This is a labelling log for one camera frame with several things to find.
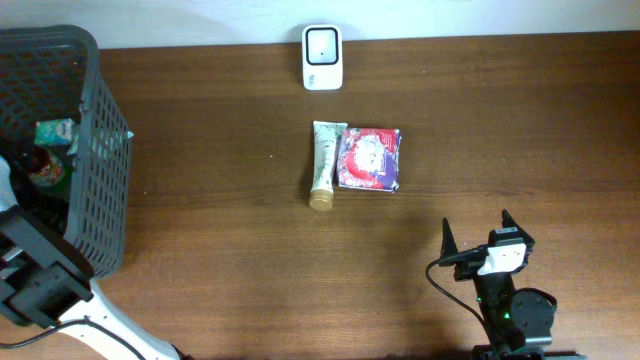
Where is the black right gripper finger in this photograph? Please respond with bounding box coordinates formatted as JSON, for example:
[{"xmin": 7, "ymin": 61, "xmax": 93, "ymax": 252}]
[
  {"xmin": 438, "ymin": 218, "xmax": 459, "ymax": 266},
  {"xmin": 501, "ymin": 209, "xmax": 531, "ymax": 240}
]

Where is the red purple pad package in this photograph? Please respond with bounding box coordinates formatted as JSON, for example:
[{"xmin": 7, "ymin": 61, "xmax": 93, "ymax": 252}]
[{"xmin": 336, "ymin": 128, "xmax": 402, "ymax": 193}]

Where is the cream tube gold cap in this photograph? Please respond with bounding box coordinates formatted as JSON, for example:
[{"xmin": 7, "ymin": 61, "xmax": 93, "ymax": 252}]
[{"xmin": 309, "ymin": 121, "xmax": 348, "ymax": 211}]

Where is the brown lid sauce jar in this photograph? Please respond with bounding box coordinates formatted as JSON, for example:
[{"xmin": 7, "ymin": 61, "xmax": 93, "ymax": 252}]
[{"xmin": 25, "ymin": 147, "xmax": 69, "ymax": 188}]

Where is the mint green wipes pack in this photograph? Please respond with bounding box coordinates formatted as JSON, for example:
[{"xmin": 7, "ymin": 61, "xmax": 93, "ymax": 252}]
[{"xmin": 66, "ymin": 128, "xmax": 134, "ymax": 159}]

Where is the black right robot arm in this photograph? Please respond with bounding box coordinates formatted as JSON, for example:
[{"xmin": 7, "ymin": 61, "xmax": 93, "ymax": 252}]
[{"xmin": 425, "ymin": 210, "xmax": 584, "ymax": 360}]

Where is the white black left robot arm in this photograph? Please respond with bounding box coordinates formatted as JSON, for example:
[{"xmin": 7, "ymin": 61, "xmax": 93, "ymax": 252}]
[{"xmin": 1, "ymin": 160, "xmax": 188, "ymax": 360}]

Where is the teal tissue pack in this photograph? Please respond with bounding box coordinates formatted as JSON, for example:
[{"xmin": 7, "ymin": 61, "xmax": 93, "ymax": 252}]
[{"xmin": 34, "ymin": 118, "xmax": 76, "ymax": 146}]

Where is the grey plastic mesh basket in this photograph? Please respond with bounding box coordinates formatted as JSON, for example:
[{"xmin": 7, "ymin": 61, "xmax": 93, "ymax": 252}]
[{"xmin": 1, "ymin": 25, "xmax": 133, "ymax": 278}]

